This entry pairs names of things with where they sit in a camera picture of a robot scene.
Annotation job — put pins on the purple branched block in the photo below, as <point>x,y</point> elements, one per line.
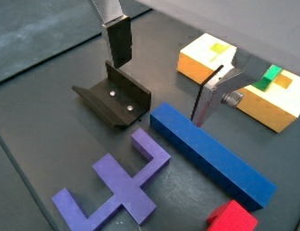
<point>126,188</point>

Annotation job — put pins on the blue long block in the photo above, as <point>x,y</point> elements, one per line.
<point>224,168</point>

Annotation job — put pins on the black angle bracket holder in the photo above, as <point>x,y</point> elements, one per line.
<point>118,98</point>

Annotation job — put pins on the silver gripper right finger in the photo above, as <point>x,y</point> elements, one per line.
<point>219,90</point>

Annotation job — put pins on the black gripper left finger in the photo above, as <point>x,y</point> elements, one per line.
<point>115,30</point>

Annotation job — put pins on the green long block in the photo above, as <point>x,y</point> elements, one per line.
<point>267,78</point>

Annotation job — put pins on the red branched block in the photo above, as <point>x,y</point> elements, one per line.
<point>230,217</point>

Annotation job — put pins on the yellow slotted board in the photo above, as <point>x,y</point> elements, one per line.
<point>273,107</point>

